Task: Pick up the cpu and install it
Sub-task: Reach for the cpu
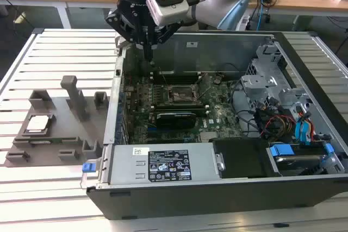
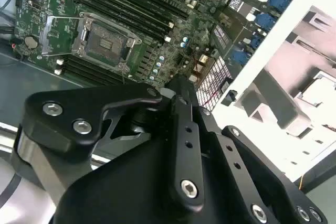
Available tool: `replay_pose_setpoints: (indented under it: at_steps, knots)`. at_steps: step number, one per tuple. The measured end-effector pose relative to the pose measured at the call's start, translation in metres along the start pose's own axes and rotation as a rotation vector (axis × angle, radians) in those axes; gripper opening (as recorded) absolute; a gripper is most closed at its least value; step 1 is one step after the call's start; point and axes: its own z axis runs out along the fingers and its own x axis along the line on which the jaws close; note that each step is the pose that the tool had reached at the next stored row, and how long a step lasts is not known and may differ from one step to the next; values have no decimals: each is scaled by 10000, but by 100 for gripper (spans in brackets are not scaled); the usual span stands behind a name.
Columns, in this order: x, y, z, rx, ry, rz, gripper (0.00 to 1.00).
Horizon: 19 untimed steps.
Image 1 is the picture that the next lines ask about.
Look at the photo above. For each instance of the green RAM stick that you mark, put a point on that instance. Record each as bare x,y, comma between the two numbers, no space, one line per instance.
58,140

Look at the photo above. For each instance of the white power strip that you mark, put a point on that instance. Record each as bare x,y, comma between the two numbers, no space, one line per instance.
244,22

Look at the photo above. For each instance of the blue plastic clip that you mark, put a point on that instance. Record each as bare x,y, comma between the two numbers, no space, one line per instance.
329,147

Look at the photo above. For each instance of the silver CPU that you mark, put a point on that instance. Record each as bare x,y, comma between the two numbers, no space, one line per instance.
38,124

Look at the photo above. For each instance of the silver metal disk bay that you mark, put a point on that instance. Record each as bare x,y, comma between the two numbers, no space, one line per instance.
258,82

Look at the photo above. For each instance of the silver chipset heatsink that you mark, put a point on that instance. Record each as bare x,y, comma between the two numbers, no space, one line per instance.
208,136

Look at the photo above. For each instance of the black expansion slot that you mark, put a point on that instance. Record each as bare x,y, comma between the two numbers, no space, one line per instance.
174,135

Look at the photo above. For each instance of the black graphics card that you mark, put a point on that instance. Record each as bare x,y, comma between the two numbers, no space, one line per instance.
174,119

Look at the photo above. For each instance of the green motherboard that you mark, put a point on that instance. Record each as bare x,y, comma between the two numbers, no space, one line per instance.
217,107

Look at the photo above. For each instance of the round coin battery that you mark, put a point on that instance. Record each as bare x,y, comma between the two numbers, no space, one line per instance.
217,80

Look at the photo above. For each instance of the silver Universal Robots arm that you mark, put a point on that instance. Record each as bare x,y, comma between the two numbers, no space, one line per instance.
206,12

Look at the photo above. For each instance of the black open PC case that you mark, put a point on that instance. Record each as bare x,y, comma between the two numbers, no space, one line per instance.
190,202

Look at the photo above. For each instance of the CPU socket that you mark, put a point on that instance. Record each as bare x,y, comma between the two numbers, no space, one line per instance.
180,92

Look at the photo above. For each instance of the blue case latch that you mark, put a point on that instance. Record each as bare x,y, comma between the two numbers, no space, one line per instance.
88,168

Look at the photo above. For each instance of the black RAM slot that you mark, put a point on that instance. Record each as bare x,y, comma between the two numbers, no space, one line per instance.
182,111
185,74
179,105
185,81

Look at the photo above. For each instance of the grey power supply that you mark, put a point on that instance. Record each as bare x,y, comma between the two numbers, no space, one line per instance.
122,166

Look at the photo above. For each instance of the grey parts rack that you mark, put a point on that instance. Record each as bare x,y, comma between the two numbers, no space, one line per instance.
68,128

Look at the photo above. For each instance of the hard disk in blue carrier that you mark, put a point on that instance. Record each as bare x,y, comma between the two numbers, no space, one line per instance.
296,160

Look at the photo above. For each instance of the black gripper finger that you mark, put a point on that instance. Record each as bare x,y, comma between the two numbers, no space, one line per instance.
117,22
167,33

